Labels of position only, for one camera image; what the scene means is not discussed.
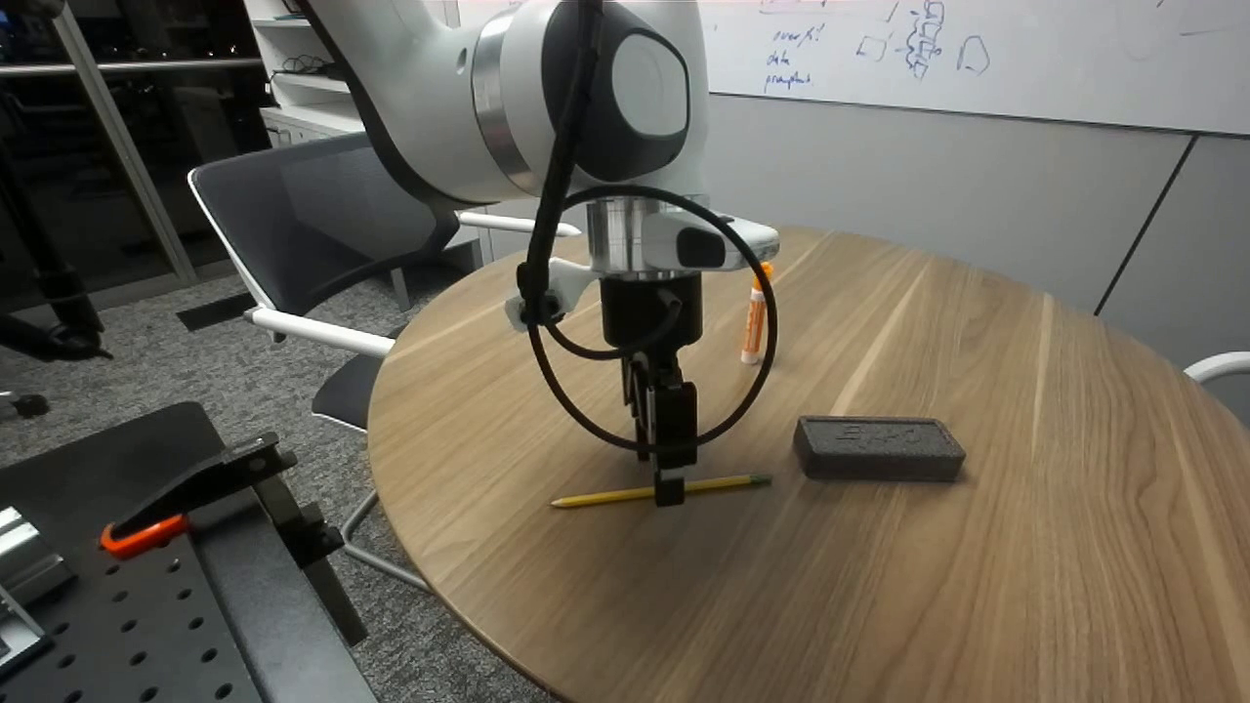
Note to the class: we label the black eraser block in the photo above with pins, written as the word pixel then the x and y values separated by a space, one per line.
pixel 879 449

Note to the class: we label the white chair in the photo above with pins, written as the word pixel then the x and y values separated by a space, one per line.
pixel 1219 365

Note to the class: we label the orange glue stick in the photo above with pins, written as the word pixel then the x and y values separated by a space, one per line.
pixel 753 327

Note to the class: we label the silver metal bracket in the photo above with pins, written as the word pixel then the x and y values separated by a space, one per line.
pixel 24 571

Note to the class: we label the grey mesh office chair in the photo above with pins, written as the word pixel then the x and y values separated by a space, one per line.
pixel 303 215

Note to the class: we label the whiteboard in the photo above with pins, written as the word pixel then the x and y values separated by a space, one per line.
pixel 1025 59

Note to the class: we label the window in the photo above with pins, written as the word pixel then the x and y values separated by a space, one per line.
pixel 127 146

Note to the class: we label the yellow pencil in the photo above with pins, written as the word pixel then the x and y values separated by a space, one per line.
pixel 605 497

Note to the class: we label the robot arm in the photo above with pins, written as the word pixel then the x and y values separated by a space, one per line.
pixel 430 107

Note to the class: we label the white shelf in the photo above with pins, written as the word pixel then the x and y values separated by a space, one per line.
pixel 303 98

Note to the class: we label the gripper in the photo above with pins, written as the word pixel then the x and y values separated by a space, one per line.
pixel 640 312

